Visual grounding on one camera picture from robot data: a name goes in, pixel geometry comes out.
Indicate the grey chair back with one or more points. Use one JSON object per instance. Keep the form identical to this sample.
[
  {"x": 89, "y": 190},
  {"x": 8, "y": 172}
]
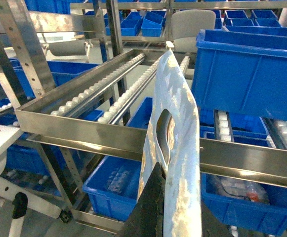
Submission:
[{"x": 187, "y": 24}]

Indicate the stainless steel front rail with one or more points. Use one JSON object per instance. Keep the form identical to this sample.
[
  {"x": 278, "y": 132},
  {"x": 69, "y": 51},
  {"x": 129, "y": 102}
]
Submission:
[{"x": 243, "y": 161}]

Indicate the blue crate on rollers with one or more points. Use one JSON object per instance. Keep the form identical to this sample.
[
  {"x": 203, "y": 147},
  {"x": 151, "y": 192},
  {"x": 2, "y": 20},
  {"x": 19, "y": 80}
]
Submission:
[{"x": 241, "y": 73}]

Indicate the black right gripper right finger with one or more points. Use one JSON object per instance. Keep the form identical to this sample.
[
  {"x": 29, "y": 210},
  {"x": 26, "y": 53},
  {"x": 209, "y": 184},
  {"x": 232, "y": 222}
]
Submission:
[{"x": 211, "y": 226}]

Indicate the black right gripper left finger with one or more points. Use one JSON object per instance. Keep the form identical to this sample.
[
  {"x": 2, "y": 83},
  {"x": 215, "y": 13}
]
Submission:
[{"x": 146, "y": 219}]

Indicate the light blue flower gift bag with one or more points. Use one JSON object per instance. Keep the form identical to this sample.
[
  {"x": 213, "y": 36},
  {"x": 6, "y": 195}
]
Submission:
[{"x": 173, "y": 141}]

